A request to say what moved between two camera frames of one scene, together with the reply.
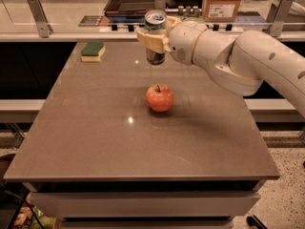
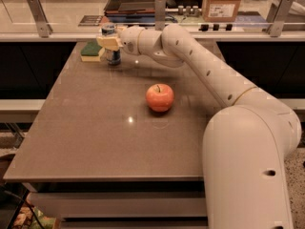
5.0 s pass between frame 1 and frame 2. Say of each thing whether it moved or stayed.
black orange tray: stayed
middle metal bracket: stayed
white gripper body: moved
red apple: stayed
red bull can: moved
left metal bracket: stayed
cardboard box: stayed
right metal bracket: stayed
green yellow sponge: stayed
